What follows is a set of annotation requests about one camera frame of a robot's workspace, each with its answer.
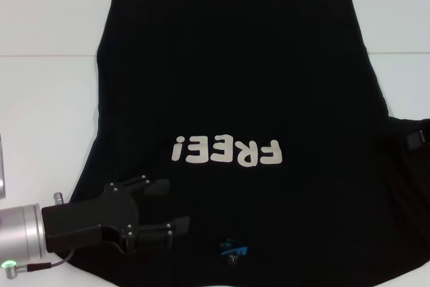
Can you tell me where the left wrist cable with connector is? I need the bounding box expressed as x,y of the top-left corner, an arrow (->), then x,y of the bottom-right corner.
3,249 -> 77,270

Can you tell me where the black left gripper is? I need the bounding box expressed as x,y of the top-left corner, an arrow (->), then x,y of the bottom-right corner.
42,175 -> 191,254

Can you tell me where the black shirt with FREE print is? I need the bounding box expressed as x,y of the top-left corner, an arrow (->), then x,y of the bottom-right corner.
69,0 -> 430,287

